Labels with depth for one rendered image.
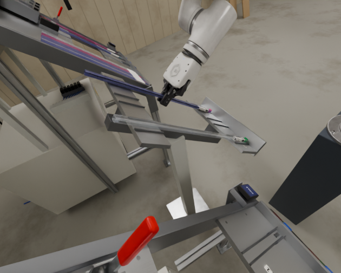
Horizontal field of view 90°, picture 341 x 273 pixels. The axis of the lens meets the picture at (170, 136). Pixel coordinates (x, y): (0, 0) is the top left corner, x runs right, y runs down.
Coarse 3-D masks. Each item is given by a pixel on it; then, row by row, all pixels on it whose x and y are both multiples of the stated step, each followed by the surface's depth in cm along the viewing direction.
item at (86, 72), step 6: (84, 72) 42; (90, 72) 42; (96, 78) 44; (102, 78) 44; (108, 78) 45; (120, 84) 48; (126, 84) 48; (132, 84) 50; (138, 90) 51; (144, 90) 52; (150, 90) 54; (156, 96) 56; (162, 96) 57; (180, 102) 62; (186, 102) 64; (198, 108) 69
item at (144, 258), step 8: (144, 248) 24; (136, 256) 23; (144, 256) 23; (128, 264) 21; (136, 264) 22; (144, 264) 22; (152, 264) 23; (72, 272) 18; (80, 272) 19; (120, 272) 20; (128, 272) 21; (136, 272) 21; (144, 272) 22; (152, 272) 22
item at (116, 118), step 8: (120, 120) 31; (128, 120) 32; (136, 120) 34; (144, 120) 35; (160, 128) 38; (168, 128) 39; (176, 128) 40; (184, 128) 42; (192, 128) 45; (208, 136) 49; (216, 136) 51; (224, 136) 53; (232, 136) 57
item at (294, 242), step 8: (264, 208) 47; (272, 216) 45; (272, 224) 45; (280, 224) 44; (280, 232) 44; (288, 232) 42; (288, 240) 42; (296, 240) 41; (296, 248) 41; (304, 248) 40; (304, 256) 40; (312, 256) 39; (312, 264) 39; (320, 264) 38; (320, 272) 37; (328, 272) 37
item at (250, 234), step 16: (256, 208) 48; (224, 224) 36; (240, 224) 39; (256, 224) 42; (240, 240) 35; (256, 240) 37; (272, 240) 40; (240, 256) 32; (256, 256) 33; (272, 256) 36; (288, 256) 38; (256, 272) 30; (272, 272) 32; (288, 272) 34; (304, 272) 36
